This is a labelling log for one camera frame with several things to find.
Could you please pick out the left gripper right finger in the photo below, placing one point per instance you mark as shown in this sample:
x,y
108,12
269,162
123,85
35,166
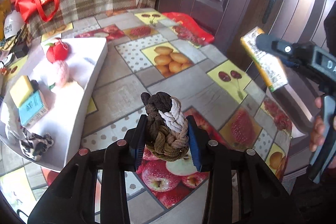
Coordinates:
x,y
206,155

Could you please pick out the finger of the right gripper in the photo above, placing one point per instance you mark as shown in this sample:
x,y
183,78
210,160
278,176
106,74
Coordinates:
x,y
270,42

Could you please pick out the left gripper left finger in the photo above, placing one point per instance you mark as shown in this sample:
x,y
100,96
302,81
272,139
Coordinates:
x,y
124,155

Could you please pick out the brown white braided scrunchie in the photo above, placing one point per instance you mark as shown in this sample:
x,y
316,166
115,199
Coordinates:
x,y
167,129

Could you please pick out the pale yellow octagonal sponge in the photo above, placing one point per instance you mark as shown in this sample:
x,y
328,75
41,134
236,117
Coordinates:
x,y
70,90

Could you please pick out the black white patterned scrunchie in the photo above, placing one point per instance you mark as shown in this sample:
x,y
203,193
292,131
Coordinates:
x,y
33,146

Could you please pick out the teal tissue pack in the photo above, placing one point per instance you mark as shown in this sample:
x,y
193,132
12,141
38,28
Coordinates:
x,y
33,109

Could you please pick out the pink plush peach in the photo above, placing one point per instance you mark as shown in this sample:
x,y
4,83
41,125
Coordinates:
x,y
60,73

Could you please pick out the yellow green scrub sponge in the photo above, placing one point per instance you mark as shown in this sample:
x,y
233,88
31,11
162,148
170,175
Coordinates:
x,y
21,90

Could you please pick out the red plush apple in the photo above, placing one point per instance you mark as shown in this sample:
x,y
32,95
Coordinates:
x,y
57,51

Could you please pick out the blue grey braided scrunchie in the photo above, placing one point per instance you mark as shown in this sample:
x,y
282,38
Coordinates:
x,y
35,85

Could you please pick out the person's right hand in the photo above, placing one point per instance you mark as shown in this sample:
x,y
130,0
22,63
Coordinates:
x,y
316,137

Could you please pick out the white cardboard box tray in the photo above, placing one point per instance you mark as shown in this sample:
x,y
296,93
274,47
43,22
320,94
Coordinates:
x,y
65,118

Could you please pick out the fruit pattern tablecloth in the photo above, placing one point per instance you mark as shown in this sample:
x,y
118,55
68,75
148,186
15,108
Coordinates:
x,y
129,70

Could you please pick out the white cloth in tray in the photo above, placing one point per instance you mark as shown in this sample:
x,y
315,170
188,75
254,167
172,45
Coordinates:
x,y
12,129

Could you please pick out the plaid covered bench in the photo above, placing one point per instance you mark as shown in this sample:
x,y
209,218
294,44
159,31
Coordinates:
x,y
73,10

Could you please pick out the white hard hat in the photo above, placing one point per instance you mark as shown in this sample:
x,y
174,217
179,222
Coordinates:
x,y
13,24

